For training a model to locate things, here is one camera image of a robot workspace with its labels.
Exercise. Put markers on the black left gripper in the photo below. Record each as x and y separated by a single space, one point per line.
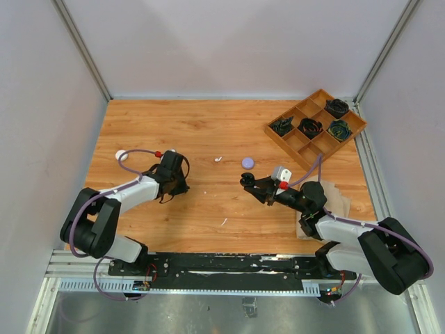
183 188

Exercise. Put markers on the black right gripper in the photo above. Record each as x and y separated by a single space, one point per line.
260 192

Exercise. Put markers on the purple earbud charging case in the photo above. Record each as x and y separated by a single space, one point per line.
247 163

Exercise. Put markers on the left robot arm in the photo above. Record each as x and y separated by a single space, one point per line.
90 228

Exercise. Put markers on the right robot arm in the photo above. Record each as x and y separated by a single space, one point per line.
383 250

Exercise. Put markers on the white round charging case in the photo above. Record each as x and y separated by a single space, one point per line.
121 155

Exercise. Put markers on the dark green rolled tie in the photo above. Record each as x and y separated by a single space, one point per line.
282 126

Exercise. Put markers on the beige folded cloth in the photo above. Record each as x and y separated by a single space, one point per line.
336 203

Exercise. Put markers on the black orange rolled tie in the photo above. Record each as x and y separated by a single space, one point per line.
310 127

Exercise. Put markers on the wooden compartment tray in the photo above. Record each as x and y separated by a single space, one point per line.
303 150

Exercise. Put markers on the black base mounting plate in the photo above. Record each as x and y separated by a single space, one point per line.
226 272

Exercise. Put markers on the blue yellow rolled tie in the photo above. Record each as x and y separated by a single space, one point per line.
340 130

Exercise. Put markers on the black dotted rolled tie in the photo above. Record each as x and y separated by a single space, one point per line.
336 108

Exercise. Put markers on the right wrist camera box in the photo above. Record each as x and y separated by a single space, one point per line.
281 174

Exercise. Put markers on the aluminium frame rail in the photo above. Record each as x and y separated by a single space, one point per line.
72 29

